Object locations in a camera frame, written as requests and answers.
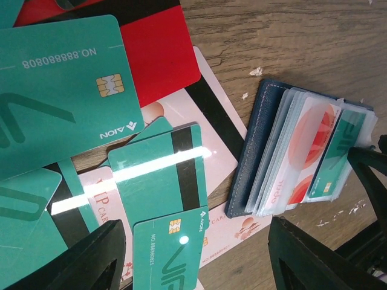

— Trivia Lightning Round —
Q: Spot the teal AION chip card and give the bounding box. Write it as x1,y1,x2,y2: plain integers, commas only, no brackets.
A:
1,15,144,180

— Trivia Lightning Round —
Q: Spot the blue card holder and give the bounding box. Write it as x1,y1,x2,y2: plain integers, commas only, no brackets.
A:
225,79,377,218

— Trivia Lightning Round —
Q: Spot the teal card black stripe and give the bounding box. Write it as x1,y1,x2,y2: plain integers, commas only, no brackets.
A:
108,124,210,227

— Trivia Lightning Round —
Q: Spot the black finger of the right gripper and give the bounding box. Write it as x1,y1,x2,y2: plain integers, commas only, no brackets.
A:
348,147,386,218

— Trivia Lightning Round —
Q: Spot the white VIP card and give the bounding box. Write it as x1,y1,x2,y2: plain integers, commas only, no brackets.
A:
79,166,272,281

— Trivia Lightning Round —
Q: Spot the white red circle card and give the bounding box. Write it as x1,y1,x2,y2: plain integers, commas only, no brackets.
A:
258,93,343,216

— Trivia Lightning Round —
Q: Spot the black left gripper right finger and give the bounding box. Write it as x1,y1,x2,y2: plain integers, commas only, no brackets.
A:
268,217,386,289

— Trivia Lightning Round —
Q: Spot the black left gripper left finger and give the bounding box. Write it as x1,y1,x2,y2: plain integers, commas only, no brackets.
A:
7,219,126,289

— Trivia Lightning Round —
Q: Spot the red black striped card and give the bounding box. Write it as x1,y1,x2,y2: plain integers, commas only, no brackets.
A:
15,0,201,107

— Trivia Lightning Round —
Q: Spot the teal VIP card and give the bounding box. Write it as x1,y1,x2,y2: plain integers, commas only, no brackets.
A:
308,109,366,202
132,206,209,290

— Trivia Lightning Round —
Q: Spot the white card black stripe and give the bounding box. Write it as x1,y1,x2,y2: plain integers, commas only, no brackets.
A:
141,47,247,195

